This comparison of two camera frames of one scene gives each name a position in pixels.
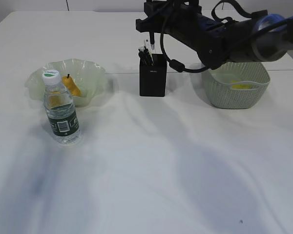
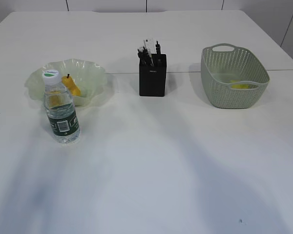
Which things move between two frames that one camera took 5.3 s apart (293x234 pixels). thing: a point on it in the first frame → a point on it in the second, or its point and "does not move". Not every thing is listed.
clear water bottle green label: (62, 112) does not move
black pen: (143, 55) does not move
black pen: (152, 39) → (157, 48)
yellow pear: (69, 81) does not move
